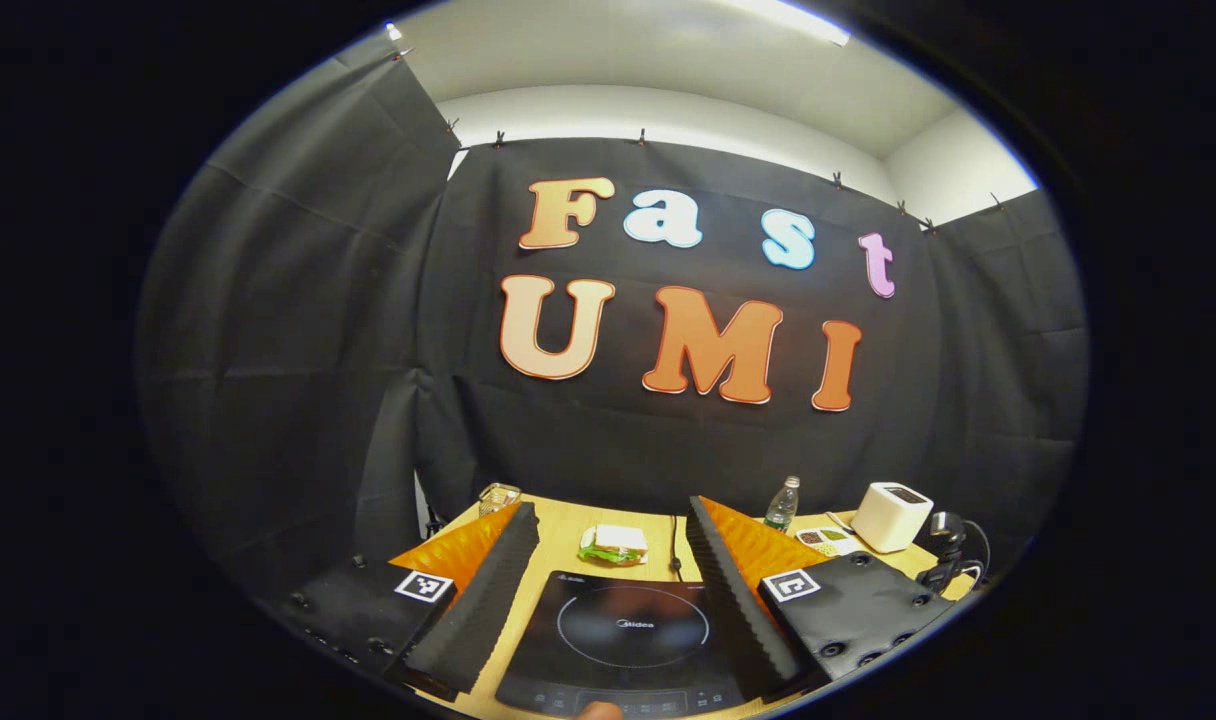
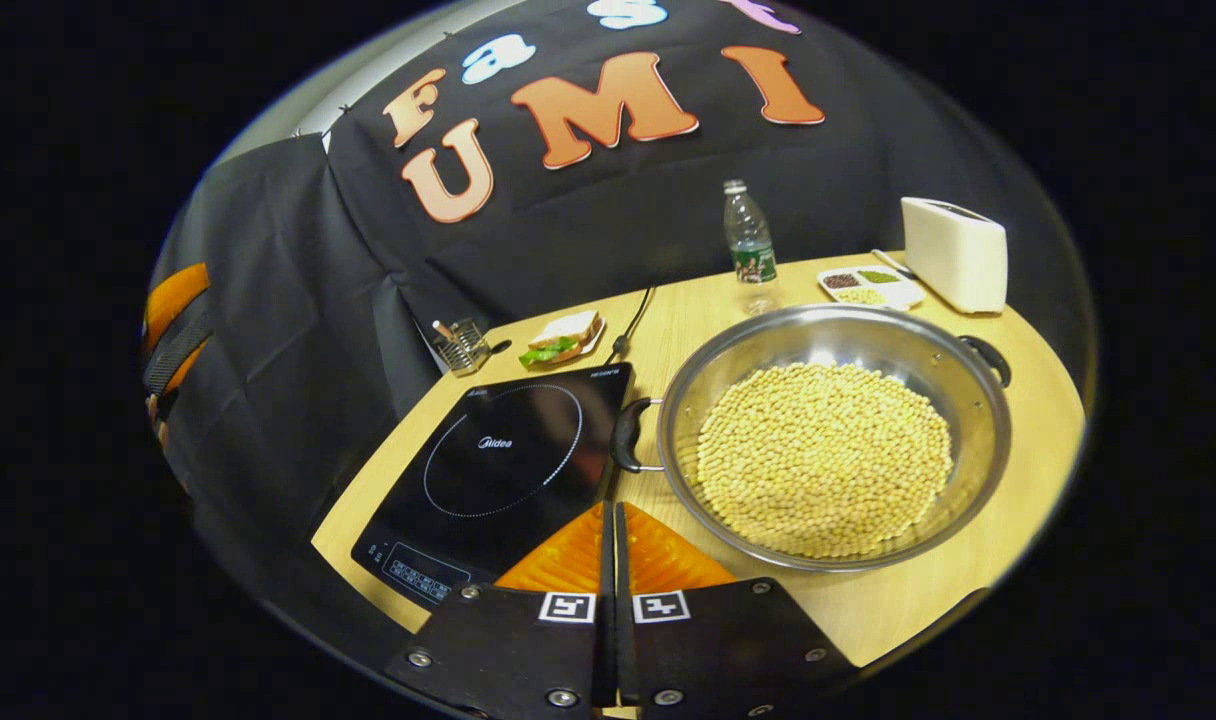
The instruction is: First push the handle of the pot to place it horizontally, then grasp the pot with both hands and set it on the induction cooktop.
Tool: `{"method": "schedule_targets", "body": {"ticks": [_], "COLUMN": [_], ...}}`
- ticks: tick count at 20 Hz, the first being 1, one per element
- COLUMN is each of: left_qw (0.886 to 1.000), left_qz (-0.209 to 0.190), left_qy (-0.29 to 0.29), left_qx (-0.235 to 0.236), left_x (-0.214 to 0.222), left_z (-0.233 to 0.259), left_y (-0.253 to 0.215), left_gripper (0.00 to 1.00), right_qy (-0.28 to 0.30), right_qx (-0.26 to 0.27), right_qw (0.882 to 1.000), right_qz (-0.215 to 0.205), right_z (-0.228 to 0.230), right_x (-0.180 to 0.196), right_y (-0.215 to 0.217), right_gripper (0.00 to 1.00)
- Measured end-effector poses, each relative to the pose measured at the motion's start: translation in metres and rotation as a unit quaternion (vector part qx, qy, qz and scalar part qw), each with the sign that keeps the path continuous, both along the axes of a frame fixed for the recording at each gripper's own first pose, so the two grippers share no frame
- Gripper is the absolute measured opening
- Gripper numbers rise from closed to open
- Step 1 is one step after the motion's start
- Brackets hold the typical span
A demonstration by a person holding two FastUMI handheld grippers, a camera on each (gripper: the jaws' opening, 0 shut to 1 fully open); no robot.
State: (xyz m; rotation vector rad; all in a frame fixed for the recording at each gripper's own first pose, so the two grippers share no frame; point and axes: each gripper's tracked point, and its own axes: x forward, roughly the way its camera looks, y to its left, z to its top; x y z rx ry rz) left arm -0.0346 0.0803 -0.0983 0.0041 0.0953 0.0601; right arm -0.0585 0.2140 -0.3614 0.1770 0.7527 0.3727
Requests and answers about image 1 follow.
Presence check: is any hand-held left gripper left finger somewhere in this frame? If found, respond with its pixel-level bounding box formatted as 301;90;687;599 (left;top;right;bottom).
263;500;541;703

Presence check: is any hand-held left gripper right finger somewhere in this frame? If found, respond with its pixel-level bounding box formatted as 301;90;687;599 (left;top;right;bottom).
686;495;959;701

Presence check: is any black induction cooktop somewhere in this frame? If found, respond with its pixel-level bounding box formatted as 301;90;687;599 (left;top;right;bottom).
495;570;769;719

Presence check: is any steel pot with black handles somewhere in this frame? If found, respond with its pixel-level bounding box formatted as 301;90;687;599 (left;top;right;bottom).
913;510;991;593

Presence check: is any clear plastic water bottle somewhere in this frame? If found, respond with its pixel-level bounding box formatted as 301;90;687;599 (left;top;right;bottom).
764;476;801;533

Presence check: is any white divided bean dish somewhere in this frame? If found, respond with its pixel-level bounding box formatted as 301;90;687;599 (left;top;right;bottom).
796;526;864;558

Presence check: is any sandwich with lettuce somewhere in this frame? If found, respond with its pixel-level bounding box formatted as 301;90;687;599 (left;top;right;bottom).
578;524;651;567

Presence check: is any white toaster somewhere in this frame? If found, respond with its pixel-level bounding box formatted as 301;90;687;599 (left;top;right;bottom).
850;482;935;554

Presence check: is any black backdrop cloth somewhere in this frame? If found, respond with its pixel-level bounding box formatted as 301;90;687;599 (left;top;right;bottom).
133;35;1089;601

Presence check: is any row of black clips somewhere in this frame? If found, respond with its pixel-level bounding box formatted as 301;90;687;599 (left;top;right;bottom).
393;40;1009;236

